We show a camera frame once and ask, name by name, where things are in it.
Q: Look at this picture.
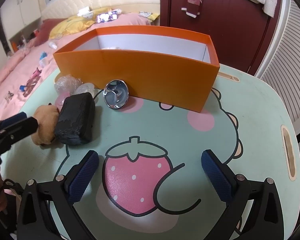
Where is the brown plush toy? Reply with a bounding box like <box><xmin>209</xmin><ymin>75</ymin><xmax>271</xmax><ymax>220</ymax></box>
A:
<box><xmin>31</xmin><ymin>105</ymin><xmax>59</xmax><ymax>145</ymax></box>

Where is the black pouch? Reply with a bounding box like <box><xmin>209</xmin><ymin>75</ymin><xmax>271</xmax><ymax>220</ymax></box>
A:
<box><xmin>54</xmin><ymin>92</ymin><xmax>95</xmax><ymax>146</ymax></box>

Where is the pink bed quilt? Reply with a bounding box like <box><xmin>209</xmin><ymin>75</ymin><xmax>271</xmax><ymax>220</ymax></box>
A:
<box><xmin>0</xmin><ymin>13</ymin><xmax>152</xmax><ymax>120</ymax></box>

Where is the orange cardboard box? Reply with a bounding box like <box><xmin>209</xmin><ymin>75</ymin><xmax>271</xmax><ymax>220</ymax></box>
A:
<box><xmin>53</xmin><ymin>25</ymin><xmax>220</xmax><ymax>112</ymax></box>

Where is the yellow pillow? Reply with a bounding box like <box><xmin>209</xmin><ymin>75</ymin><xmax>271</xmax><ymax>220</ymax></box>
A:
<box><xmin>48</xmin><ymin>8</ymin><xmax>160</xmax><ymax>40</ymax></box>

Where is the white fluffy cloth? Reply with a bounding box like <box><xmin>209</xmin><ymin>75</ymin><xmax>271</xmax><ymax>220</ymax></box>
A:
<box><xmin>102</xmin><ymin>46</ymin><xmax>120</xmax><ymax>50</ymax></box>

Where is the clear plastic ball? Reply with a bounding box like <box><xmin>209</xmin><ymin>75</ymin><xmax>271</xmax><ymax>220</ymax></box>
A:
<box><xmin>54</xmin><ymin>73</ymin><xmax>96</xmax><ymax>109</ymax></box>

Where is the green cartoon table mat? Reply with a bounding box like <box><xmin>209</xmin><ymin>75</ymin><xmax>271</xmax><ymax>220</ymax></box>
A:
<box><xmin>1</xmin><ymin>66</ymin><xmax>300</xmax><ymax>239</ymax></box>

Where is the dark red wooden door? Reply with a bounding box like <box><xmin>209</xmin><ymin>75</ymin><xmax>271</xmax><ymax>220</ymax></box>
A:
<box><xmin>160</xmin><ymin>0</ymin><xmax>281</xmax><ymax>75</ymax></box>

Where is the white wardrobe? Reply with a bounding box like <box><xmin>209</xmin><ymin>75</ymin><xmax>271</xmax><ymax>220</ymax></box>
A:
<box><xmin>0</xmin><ymin>0</ymin><xmax>48</xmax><ymax>56</ymax></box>

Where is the silver metal funnel cup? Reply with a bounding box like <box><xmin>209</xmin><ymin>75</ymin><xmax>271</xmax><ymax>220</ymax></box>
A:
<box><xmin>103</xmin><ymin>80</ymin><xmax>129</xmax><ymax>109</ymax></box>

